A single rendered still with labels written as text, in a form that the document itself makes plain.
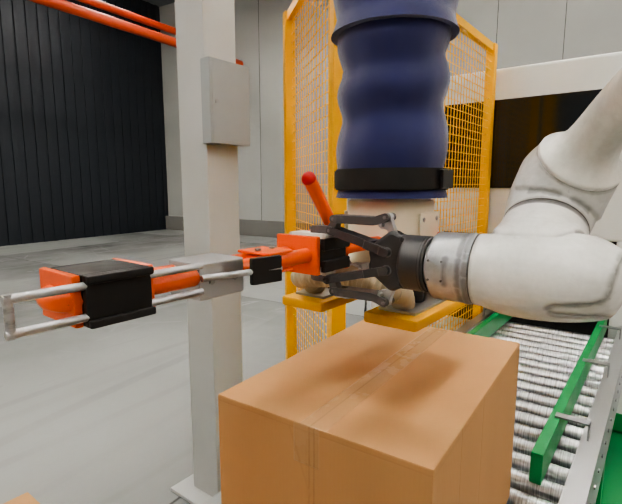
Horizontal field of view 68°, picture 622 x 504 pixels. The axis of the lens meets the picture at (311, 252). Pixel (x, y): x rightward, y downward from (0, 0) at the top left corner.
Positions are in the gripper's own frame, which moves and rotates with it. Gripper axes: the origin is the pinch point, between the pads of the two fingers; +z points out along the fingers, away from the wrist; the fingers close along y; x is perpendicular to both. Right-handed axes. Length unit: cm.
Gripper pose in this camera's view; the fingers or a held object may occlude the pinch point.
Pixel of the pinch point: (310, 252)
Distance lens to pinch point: 73.4
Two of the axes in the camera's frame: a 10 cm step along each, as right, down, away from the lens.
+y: 0.0, 9.9, 1.5
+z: -8.1, -0.8, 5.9
